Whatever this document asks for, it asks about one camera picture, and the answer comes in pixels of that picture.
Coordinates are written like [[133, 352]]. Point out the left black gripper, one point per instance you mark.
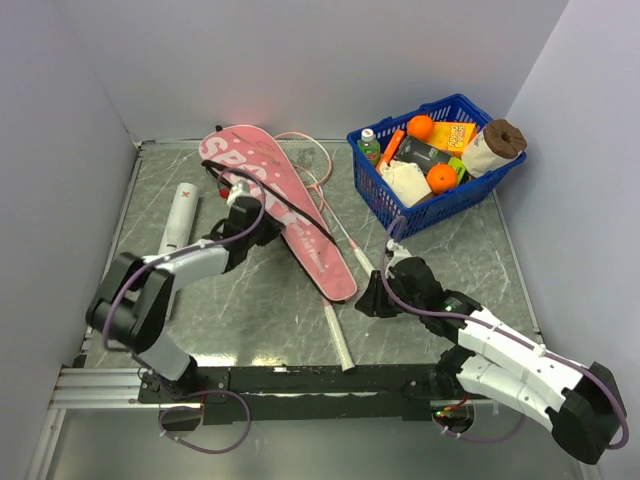
[[271, 231]]

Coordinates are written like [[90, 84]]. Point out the orange slim box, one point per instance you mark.
[[391, 149]]

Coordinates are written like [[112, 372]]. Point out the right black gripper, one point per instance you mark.
[[372, 302]]

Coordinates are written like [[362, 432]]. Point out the green drink bottle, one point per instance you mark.
[[369, 145]]

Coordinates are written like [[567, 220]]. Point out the pink racket cover bag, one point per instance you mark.
[[288, 201]]

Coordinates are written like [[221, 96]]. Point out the orange fruit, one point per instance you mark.
[[441, 177], [420, 127]]

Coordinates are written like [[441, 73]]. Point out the orange fruit back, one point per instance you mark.
[[420, 127]]

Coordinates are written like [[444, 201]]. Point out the blue plastic basket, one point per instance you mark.
[[383, 202]]

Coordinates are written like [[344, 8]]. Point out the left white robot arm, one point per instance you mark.
[[131, 304]]

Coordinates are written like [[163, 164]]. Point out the lime green packet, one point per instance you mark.
[[460, 169]]

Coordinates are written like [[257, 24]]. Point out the black packet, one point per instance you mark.
[[425, 156]]

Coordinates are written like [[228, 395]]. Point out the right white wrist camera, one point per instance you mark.
[[394, 249]]

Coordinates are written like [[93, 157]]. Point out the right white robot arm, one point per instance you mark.
[[579, 405]]

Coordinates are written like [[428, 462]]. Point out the white shuttlecock tube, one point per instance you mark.
[[179, 224]]

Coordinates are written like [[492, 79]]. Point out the white cloth bag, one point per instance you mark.
[[406, 181]]

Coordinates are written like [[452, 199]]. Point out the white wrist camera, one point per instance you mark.
[[394, 249], [238, 190]]

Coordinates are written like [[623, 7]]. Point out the orange fruit front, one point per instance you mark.
[[441, 177]]

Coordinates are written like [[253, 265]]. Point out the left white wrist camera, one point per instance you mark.
[[238, 190]]

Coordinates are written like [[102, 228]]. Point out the yellow orange snack box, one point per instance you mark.
[[452, 137]]

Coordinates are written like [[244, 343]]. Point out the brown paper roll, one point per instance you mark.
[[497, 144]]

